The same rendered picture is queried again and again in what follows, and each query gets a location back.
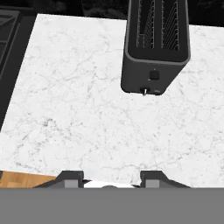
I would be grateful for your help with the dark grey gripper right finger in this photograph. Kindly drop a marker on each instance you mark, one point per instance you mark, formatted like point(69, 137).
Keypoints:
point(152, 178)

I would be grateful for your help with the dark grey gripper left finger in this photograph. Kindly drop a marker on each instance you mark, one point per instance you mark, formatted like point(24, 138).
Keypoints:
point(71, 178)

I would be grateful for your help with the black toaster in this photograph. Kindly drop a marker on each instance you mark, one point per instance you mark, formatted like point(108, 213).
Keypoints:
point(155, 49)

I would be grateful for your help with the black hob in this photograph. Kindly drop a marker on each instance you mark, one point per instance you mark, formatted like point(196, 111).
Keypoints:
point(10, 49)

